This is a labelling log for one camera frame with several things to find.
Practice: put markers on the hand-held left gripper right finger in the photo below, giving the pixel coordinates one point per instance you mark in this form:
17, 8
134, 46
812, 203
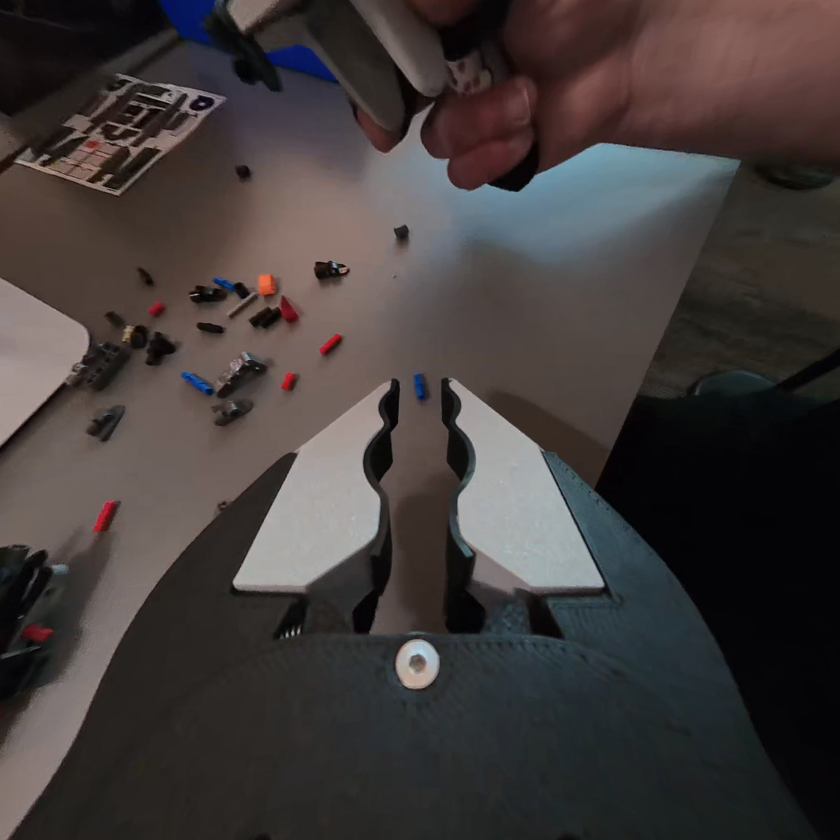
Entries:
518, 518

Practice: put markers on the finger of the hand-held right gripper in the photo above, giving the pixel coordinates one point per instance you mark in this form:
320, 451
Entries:
256, 16

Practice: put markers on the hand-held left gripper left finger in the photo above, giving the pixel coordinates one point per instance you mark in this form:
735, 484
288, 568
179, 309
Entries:
315, 518

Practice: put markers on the blue lego pin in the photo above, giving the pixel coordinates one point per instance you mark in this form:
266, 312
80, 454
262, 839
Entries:
421, 386

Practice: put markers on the scattered small lego parts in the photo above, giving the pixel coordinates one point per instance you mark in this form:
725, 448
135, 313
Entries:
239, 374

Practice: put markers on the lego sticker sheet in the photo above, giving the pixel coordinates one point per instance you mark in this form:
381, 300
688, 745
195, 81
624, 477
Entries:
124, 131

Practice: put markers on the black lego connector piece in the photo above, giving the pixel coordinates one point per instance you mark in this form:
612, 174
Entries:
330, 270

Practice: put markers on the lego instruction booklet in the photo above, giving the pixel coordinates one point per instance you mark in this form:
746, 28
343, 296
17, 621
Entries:
33, 354

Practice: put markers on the person's right hand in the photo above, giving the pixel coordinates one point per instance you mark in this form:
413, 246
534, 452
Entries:
623, 72

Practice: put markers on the blue plastic bag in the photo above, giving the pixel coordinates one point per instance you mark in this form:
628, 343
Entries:
295, 59

